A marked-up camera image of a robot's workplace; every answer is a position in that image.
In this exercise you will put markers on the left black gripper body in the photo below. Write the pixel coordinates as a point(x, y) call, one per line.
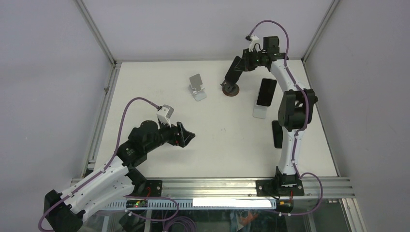
point(175, 139)

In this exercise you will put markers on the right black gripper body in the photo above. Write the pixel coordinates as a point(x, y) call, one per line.
point(253, 59)

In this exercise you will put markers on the black phone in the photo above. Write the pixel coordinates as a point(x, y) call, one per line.
point(277, 134)
point(233, 75)
point(266, 92)

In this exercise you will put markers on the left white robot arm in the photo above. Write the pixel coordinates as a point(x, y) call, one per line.
point(66, 211)

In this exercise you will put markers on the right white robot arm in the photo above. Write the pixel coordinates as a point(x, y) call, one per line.
point(294, 114)

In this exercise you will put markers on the black stand wooden base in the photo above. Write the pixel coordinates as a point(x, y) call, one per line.
point(230, 90)

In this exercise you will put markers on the silver phone stand left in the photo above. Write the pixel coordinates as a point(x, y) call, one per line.
point(196, 88)

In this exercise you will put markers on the silver phone stand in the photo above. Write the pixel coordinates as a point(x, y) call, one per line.
point(259, 111)
point(196, 88)

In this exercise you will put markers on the silver phone stand right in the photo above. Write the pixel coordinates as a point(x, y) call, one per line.
point(259, 111)

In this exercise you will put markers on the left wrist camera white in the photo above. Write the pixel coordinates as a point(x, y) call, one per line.
point(164, 115)

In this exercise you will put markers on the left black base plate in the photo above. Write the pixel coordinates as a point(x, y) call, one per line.
point(153, 188)

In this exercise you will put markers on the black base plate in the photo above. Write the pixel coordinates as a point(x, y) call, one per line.
point(269, 188)
point(153, 188)

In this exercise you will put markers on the white slotted cable duct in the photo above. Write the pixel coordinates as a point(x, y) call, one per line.
point(191, 204)

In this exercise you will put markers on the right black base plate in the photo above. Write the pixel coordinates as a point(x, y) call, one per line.
point(269, 188)

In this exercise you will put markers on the aluminium mounting rail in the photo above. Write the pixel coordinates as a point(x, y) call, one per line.
point(241, 188)

